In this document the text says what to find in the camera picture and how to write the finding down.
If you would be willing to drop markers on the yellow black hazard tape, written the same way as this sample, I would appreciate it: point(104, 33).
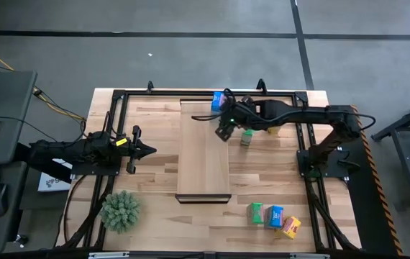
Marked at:
point(374, 172)

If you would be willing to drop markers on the black aluminium table frame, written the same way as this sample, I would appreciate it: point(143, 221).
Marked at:
point(136, 94)

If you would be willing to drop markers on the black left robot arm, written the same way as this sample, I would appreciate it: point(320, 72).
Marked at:
point(75, 151)

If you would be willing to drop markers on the wooden shelf with black frame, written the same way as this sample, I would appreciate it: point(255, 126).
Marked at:
point(203, 154)

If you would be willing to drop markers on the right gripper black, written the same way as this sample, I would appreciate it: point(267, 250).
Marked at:
point(239, 117)

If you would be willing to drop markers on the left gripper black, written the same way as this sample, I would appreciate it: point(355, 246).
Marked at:
point(135, 149)

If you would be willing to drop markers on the silver metal bracket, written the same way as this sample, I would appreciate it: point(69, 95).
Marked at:
point(309, 256)
point(108, 255)

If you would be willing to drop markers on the green artificial plant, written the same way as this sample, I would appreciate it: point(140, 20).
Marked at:
point(120, 212)

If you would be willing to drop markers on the green Apple Jacks cereal box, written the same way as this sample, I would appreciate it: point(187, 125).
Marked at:
point(255, 213)
point(247, 138)

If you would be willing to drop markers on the dark metal stand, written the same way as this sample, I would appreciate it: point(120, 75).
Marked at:
point(408, 162)

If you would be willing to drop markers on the black frame clamp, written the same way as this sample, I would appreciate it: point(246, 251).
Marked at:
point(261, 85)
point(150, 86)

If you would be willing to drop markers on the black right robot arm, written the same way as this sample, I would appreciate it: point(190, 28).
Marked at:
point(298, 115)

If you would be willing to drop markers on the yellow label tag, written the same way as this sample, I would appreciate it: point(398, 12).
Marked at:
point(121, 142)

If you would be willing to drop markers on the white box with black logo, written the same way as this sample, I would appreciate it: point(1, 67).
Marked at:
point(52, 181)

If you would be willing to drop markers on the blue cereal box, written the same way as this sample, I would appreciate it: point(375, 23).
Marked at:
point(217, 101)
point(274, 217)

